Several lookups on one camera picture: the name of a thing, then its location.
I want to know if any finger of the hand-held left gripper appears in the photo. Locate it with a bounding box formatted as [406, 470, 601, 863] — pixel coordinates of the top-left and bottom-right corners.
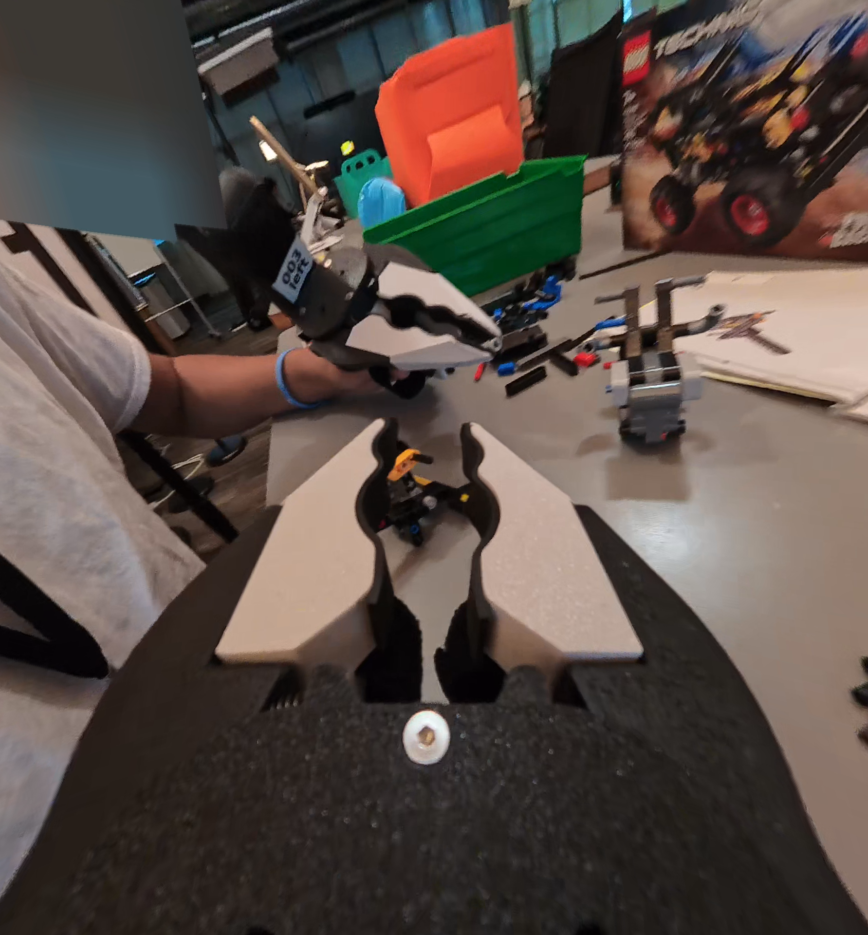
[346, 319, 502, 373]
[377, 260, 505, 349]

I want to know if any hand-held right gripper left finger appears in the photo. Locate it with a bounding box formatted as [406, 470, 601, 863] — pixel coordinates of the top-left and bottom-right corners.
[216, 416, 420, 702]

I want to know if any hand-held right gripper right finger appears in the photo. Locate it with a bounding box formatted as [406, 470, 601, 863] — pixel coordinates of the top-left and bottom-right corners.
[441, 422, 643, 702]

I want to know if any pile of black lego beams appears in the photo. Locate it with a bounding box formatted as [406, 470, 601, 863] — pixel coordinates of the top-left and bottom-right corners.
[474, 263, 625, 399]

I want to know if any yellow black lego assembly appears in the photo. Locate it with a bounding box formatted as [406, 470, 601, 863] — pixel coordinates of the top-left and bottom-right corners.
[375, 447, 479, 547]

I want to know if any grey motor lego assembly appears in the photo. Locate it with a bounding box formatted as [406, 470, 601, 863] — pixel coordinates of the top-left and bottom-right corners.
[594, 278, 727, 443]

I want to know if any lego instruction booklet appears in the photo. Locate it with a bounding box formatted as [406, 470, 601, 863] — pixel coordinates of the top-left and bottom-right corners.
[671, 264, 868, 432]

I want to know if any person's left forearm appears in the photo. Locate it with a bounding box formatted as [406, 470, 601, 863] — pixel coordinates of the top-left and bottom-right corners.
[130, 349, 311, 439]

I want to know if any long black lego axle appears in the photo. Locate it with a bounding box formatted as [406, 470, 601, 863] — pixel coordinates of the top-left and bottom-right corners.
[578, 252, 668, 281]

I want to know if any lego set box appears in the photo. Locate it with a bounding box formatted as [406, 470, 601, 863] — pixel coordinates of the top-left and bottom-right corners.
[618, 0, 868, 264]

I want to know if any person's left hand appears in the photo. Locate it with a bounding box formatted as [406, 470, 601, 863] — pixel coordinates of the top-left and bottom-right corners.
[304, 354, 411, 400]

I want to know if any black chair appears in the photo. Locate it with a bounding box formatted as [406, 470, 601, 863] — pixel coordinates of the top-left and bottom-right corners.
[222, 167, 297, 333]

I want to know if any green plastic bin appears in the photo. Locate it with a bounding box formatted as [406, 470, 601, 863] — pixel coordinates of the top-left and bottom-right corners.
[363, 155, 588, 297]

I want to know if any blue wristband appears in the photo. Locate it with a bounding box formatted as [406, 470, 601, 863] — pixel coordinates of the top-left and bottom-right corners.
[275, 349, 325, 410]

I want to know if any light blue bag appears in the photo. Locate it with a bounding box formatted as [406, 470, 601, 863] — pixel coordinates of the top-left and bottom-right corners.
[357, 177, 406, 231]

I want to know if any green basket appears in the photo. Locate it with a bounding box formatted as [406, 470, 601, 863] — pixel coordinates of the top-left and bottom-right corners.
[333, 148, 394, 218]

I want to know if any orange armchair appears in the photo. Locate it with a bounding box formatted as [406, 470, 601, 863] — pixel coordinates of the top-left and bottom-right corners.
[374, 22, 526, 209]

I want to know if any person in white shirt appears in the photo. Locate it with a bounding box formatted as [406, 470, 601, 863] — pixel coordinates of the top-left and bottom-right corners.
[0, 215, 208, 929]

